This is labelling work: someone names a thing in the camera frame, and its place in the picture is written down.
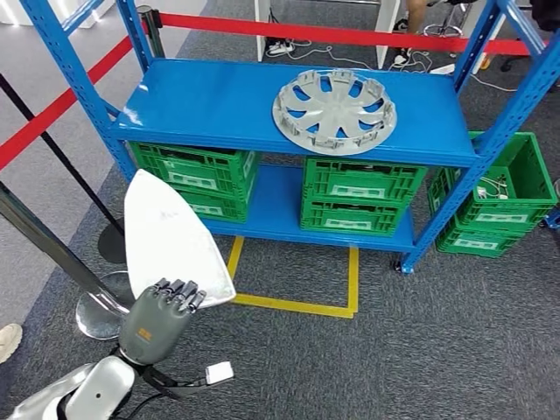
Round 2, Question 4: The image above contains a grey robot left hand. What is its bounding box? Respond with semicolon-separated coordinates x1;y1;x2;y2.
118;277;208;367

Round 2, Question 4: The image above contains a white plastic shell part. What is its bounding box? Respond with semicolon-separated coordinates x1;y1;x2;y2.
124;168;238;311

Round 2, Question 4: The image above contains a blue metal shelf rack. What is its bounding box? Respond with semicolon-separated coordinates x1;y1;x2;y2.
539;206;560;231
19;0;560;276

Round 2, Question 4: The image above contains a chrome base stanchion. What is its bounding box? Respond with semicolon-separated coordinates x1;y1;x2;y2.
0;181;137;342

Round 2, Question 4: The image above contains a black stanchion with dark base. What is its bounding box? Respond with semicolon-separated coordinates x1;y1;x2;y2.
0;72;129;266

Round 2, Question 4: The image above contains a yellow floor tape square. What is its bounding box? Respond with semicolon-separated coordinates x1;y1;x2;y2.
226;234;360;320

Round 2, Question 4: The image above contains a white desk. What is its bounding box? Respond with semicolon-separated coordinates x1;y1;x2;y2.
254;0;402;70

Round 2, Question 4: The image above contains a grey wheel hubcap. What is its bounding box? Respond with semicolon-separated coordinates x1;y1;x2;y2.
272;67;398;157

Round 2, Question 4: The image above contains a white power strip with plugs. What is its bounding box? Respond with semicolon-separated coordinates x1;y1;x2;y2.
265;37;296;58

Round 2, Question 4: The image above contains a white display plinth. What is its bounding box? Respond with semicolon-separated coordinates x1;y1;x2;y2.
0;0;110;27

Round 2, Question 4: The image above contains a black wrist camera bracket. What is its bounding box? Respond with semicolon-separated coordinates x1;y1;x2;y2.
139;363;210;401

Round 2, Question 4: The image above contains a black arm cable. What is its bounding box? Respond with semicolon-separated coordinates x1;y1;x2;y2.
115;391;169;420

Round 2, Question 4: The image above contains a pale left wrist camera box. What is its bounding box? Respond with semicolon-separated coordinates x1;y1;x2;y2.
205;360;235;387

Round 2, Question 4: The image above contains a black belt stanchion post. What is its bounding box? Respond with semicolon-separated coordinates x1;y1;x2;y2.
136;4;167;60

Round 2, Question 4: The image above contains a white cable bundle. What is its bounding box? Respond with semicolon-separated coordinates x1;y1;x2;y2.
475;175;510;202

